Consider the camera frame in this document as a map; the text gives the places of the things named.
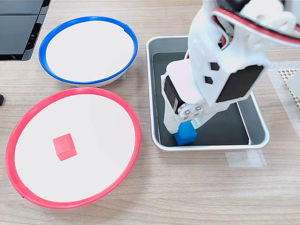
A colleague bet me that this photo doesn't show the red-rimmed white plate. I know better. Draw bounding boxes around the red-rimmed white plate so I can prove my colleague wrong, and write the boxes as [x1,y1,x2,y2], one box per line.
[6,87,142,210]

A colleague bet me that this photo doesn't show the blue cube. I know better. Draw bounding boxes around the blue cube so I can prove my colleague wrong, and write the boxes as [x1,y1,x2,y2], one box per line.
[173,121,198,146]

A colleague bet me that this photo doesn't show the translucent plastic sheet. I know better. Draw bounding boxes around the translucent plastic sheet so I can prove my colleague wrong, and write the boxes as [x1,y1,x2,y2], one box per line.
[266,60,300,141]

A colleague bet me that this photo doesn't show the black tray mat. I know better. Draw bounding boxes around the black tray mat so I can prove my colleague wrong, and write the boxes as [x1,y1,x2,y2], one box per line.
[152,52,250,147]

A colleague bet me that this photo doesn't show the black plastic case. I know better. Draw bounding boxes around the black plastic case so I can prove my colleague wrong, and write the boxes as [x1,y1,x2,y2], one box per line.
[0,0,52,61]

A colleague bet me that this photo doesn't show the red black white cable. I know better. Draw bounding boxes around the red black white cable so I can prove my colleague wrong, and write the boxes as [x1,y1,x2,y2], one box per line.
[210,7,300,51]

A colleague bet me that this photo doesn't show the red cube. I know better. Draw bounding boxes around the red cube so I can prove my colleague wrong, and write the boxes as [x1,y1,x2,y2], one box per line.
[52,133,78,162]

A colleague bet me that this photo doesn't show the clear tape strip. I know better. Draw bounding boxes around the clear tape strip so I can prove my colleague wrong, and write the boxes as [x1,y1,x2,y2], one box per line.
[225,149,267,168]

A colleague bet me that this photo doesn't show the blue-rimmed white plate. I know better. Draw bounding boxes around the blue-rimmed white plate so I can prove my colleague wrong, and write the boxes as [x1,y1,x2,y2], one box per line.
[38,15,139,89]

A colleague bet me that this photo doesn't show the steel tray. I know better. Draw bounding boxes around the steel tray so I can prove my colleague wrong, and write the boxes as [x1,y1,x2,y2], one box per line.
[145,35,270,151]

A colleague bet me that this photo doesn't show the pale perforated base plate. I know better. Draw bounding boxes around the pale perforated base plate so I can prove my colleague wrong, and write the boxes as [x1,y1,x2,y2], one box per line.
[278,67,300,110]

